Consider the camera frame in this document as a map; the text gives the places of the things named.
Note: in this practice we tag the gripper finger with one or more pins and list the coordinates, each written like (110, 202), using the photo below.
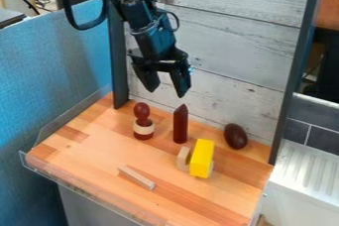
(181, 79)
(148, 77)

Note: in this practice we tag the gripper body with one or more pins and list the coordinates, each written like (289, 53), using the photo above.
(158, 57)

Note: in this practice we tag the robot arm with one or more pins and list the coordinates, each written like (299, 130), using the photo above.
(145, 18)

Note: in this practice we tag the dark red pointed block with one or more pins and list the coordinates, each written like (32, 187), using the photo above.
(180, 124)

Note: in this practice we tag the natural wood arch block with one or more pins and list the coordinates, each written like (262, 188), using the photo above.
(183, 159)

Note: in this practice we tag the yellow block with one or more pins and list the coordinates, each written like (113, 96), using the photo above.
(202, 158)

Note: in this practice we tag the thin natural wood block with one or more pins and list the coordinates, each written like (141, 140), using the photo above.
(136, 177)

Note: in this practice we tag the dark red pawn toy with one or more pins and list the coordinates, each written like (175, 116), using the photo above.
(143, 121)

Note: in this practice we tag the dark red egg toy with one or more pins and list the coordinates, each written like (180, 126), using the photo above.
(235, 136)

